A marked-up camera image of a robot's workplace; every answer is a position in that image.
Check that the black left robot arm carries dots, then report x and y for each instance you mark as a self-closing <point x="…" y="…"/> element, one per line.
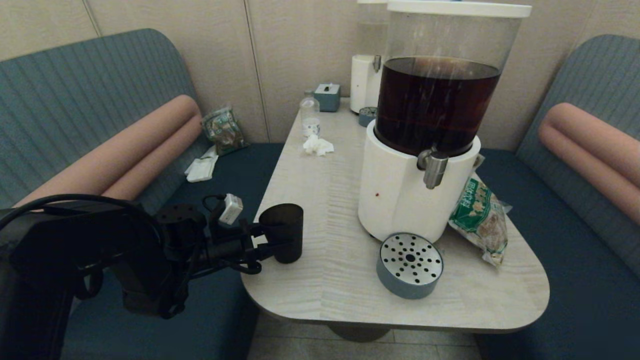
<point x="60" y="270"/>

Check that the grey-blue perforated drip tray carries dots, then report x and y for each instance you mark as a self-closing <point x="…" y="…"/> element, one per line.
<point x="410" y="282"/>

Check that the small grey-blue drip tray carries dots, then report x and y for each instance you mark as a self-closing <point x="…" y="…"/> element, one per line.
<point x="366" y="118"/>

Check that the gold table pedestal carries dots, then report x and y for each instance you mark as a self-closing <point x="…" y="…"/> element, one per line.
<point x="357" y="334"/>

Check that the grey-blue tissue box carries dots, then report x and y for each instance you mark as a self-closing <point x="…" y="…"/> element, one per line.
<point x="327" y="100"/>

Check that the crumpled white tissue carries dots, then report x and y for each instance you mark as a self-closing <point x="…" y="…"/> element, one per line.
<point x="316" y="146"/>

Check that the pink bolster cushion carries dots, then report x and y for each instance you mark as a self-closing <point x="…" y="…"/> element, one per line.
<point x="590" y="145"/>
<point x="140" y="145"/>

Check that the dark printed snack bag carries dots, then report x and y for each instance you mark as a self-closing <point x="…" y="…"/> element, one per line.
<point x="225" y="132"/>

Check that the large tea dispenser white base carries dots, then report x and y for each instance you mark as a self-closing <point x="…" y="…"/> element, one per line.
<point x="400" y="200"/>

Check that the metal dispenser tap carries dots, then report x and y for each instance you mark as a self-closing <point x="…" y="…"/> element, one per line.
<point x="434" y="170"/>

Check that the green printed grain tea bag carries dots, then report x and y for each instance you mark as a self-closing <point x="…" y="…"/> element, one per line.
<point x="475" y="215"/>

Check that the teal upholstered bench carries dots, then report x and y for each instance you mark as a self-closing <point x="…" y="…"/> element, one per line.
<point x="575" y="260"/>
<point x="65" y="100"/>

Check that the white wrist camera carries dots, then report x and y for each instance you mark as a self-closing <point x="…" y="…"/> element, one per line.
<point x="231" y="209"/>

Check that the small white drink dispenser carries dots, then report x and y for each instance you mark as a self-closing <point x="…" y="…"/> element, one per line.
<point x="362" y="85"/>

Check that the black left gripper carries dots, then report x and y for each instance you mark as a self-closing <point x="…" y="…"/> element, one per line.
<point x="227" y="247"/>

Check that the clear plastic bottle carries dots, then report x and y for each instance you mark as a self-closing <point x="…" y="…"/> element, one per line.
<point x="310" y="112"/>

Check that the white napkin packet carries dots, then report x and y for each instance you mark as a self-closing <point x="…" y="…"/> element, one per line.
<point x="201" y="171"/>

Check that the dark plastic cup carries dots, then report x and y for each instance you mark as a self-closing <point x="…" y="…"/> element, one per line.
<point x="287" y="225"/>

